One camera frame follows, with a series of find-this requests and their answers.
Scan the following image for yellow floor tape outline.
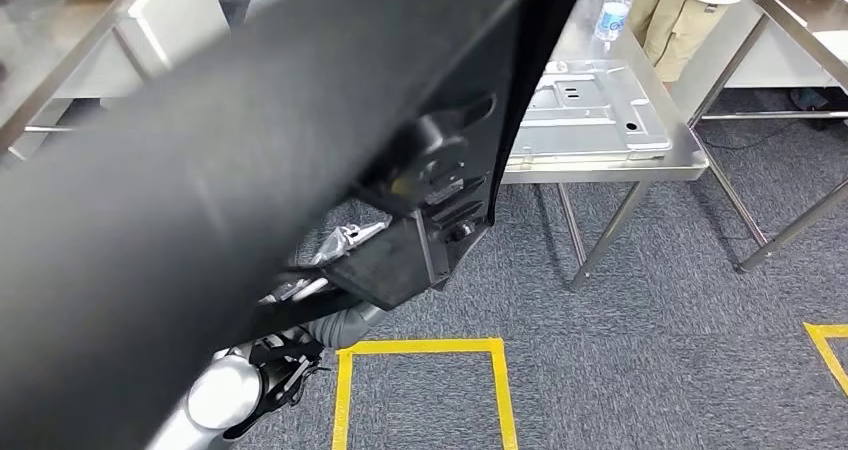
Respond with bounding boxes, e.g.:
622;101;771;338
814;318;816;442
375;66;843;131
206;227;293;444
803;322;848;399
331;338;519;450

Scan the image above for black floor cable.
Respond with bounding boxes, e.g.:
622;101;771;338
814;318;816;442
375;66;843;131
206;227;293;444
698;118;803;152

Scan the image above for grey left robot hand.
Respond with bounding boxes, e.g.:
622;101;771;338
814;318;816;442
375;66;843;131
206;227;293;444
258;220;392;334

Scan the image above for stainless steel workbench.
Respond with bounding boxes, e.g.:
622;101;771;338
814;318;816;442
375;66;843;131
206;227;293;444
245;0;710;293
688;0;848;275
0;0;134;157

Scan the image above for person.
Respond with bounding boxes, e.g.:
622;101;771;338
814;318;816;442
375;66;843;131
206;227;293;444
625;0;757;91

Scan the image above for dark shoe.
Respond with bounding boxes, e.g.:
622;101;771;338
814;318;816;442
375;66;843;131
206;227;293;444
790;87;848;132

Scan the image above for clear water bottle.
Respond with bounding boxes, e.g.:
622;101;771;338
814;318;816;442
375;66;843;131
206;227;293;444
594;0;637;42

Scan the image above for black plastic panel part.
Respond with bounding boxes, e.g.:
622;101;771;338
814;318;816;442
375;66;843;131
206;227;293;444
0;0;591;450

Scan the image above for stamped silver metal plate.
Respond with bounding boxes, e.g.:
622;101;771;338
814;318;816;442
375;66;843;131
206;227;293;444
506;59;672;167

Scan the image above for white panel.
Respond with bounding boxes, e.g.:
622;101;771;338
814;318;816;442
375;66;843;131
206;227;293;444
669;3;836;120
9;0;230;163

